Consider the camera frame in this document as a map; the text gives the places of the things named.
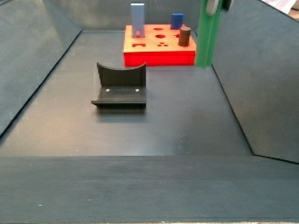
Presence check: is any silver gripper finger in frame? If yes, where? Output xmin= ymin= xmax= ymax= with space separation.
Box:
xmin=205 ymin=0 xmax=220 ymax=16

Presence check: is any green star peg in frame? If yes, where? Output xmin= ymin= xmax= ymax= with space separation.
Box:
xmin=195 ymin=0 xmax=223 ymax=67

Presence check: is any red peg board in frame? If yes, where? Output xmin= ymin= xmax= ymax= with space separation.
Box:
xmin=123 ymin=24 xmax=196 ymax=67

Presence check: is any dark blue peg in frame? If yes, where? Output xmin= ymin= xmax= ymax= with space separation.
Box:
xmin=171 ymin=13 xmax=183 ymax=30

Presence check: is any light blue arch block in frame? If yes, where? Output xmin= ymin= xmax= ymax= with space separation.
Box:
xmin=131 ymin=3 xmax=145 ymax=38

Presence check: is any black curved stand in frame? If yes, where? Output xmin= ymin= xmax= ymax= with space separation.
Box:
xmin=91 ymin=64 xmax=145 ymax=108

